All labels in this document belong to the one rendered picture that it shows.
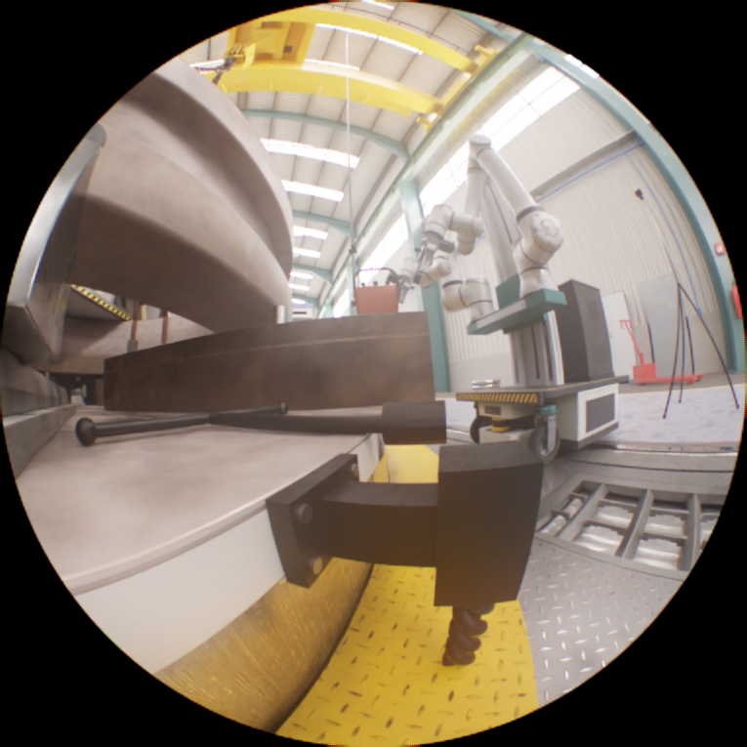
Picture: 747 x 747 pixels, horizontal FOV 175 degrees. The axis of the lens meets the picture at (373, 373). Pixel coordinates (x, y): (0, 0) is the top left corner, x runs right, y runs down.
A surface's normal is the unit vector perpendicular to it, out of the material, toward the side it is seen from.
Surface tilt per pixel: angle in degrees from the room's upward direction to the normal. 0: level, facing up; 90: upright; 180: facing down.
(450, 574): 90
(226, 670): 90
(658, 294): 90
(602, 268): 90
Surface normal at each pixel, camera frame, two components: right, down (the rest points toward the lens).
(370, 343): -0.01, -0.06
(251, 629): 0.95, -0.09
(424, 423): -0.26, -0.22
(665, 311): -0.93, 0.04
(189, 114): 0.07, 1.00
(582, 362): -0.98, 0.06
